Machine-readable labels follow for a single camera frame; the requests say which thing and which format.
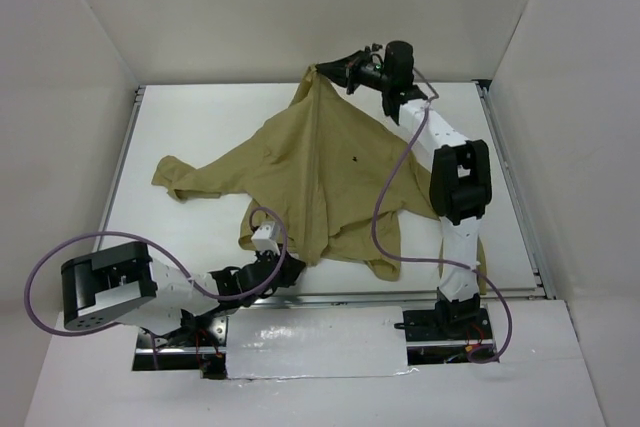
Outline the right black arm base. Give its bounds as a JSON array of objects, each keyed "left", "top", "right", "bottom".
[{"left": 394, "top": 303, "right": 498, "bottom": 366}]

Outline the aluminium table frame rail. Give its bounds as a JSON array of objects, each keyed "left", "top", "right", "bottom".
[{"left": 101, "top": 83, "right": 549, "bottom": 305}]

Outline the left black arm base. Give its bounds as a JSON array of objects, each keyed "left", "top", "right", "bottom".
[{"left": 132, "top": 316, "right": 229, "bottom": 380}]

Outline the khaki hooded zip jacket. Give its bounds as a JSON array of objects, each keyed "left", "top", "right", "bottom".
[{"left": 151, "top": 67, "right": 436, "bottom": 282}]

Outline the white foil-wrapped panel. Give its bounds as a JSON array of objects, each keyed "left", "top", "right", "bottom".
[{"left": 226, "top": 307, "right": 410, "bottom": 380}]

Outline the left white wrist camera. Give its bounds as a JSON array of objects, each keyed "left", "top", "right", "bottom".
[{"left": 251, "top": 221, "right": 281, "bottom": 255}]

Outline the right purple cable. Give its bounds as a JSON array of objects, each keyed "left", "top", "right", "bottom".
[{"left": 372, "top": 66, "right": 512, "bottom": 364}]

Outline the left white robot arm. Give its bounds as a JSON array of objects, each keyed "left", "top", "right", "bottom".
[{"left": 61, "top": 242, "right": 306, "bottom": 346}]

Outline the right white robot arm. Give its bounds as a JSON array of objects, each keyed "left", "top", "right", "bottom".
[{"left": 315, "top": 41, "right": 492, "bottom": 338}]

